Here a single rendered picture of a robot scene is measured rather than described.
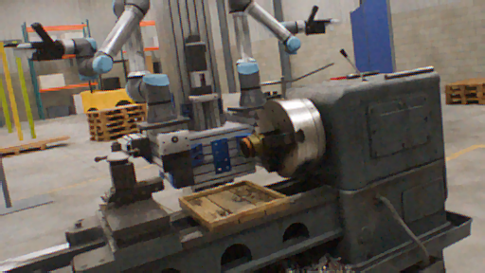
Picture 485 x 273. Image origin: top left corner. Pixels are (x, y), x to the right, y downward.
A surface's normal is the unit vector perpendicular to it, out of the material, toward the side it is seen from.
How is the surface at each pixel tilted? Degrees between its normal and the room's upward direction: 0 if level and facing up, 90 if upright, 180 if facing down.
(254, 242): 88
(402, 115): 90
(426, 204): 90
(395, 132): 90
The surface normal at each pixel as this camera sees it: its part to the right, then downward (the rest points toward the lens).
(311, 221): 0.51, 0.02
